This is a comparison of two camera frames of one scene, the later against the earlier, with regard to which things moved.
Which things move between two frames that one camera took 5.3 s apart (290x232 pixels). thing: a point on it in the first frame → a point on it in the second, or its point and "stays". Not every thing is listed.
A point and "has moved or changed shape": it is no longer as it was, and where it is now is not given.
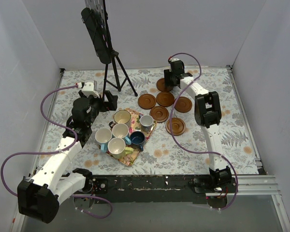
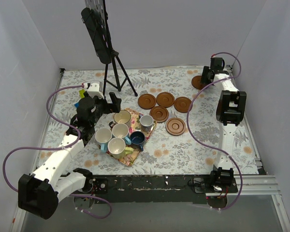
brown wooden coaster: [146, 101] stays
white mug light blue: [103, 136] stays
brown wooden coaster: [178, 126] stays
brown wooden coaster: [159, 113] stays
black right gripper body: [170, 79] → [206, 76]
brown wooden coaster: [161, 86] has moved or changed shape
